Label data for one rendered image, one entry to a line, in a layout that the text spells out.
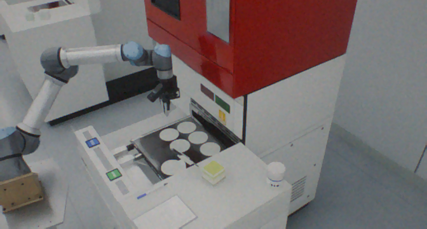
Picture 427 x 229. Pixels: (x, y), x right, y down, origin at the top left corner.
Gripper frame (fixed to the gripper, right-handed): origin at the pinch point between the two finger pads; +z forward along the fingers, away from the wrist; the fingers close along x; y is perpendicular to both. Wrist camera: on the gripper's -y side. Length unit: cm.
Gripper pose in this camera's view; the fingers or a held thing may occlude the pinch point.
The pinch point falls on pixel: (165, 114)
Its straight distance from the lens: 185.2
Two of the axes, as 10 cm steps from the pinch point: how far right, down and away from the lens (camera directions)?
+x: -5.8, -3.7, 7.3
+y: 8.2, -3.0, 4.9
